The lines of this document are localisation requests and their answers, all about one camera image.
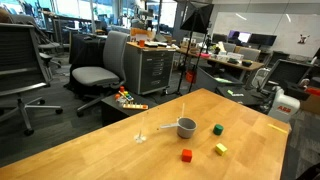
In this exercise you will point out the green cylinder block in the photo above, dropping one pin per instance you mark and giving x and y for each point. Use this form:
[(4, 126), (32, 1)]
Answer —
[(218, 129)]

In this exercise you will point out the red cube block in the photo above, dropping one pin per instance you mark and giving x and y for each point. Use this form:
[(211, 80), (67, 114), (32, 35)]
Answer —
[(186, 155)]

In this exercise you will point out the yellow cube block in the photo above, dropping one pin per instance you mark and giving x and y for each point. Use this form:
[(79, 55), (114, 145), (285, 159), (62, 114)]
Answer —
[(221, 149)]

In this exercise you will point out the white ABB robot base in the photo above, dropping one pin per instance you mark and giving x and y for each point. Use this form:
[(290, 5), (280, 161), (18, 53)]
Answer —
[(283, 108)]

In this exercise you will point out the orange cup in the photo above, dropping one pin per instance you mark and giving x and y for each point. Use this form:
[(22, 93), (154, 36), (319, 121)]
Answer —
[(142, 43)]

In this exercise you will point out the grey drawer cabinet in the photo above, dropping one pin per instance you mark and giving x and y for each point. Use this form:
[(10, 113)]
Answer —
[(153, 70)]

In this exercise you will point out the pale flat toy orange end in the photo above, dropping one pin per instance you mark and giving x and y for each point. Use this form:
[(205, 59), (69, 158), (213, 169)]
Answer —
[(135, 106)]

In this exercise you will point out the red bucket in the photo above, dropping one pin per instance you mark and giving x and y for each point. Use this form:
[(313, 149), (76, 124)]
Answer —
[(190, 77)]

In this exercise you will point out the colourful wooden stacking toy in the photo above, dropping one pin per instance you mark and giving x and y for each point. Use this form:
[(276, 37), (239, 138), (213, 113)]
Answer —
[(126, 96)]

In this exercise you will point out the grey bowl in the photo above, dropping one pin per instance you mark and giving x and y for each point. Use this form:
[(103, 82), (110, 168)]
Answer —
[(186, 128)]

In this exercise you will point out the black low side table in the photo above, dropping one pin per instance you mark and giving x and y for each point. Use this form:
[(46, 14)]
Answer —
[(111, 110)]

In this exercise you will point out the grey padded office chair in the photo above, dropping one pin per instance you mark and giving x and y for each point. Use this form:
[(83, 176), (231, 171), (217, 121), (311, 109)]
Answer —
[(115, 53)]

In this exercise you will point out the wooden desk with clutter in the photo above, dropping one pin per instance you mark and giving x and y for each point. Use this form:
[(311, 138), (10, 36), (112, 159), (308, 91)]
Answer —
[(233, 63)]

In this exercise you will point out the black softbox light on stand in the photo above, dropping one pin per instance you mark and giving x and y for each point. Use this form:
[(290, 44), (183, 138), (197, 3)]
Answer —
[(200, 18)]

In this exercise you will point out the black draped table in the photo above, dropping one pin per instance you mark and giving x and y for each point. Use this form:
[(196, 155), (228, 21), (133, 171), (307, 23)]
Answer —
[(86, 50)]

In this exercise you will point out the light grey chair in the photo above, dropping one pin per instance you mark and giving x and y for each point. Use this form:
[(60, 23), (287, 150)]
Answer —
[(249, 54)]

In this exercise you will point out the lit computer monitor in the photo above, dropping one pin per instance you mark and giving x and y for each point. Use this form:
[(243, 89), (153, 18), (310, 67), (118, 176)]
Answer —
[(243, 36)]

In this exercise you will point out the dark computer monitor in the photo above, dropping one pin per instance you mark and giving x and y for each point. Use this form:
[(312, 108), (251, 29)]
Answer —
[(263, 39)]

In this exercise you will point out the yellow tape strip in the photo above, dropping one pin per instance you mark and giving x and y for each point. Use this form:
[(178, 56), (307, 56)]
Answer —
[(276, 128)]

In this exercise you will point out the black reclined office chair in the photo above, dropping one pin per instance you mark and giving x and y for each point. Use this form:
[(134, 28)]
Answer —
[(286, 71)]

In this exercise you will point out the black mesh office chair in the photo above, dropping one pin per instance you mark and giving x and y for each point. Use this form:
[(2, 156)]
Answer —
[(16, 50)]

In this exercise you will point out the clear plastic post stand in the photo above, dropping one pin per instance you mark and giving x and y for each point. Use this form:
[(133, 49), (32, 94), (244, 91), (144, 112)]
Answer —
[(182, 110), (140, 138)]

